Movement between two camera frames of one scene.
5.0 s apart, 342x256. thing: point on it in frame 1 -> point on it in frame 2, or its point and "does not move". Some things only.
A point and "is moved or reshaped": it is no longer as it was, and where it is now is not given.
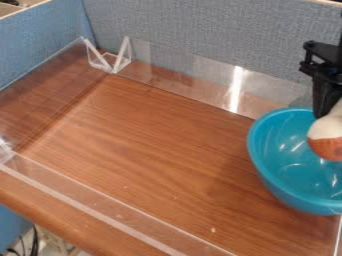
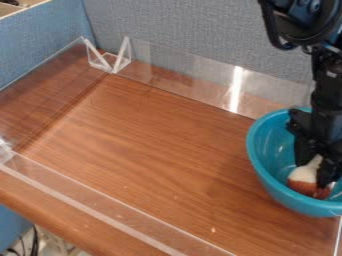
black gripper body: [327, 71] -> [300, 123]
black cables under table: [35, 244] does not move
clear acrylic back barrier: [237, 89] does not move
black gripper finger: [327, 96] -> [307, 151]
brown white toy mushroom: [325, 135] is moved or reshaped
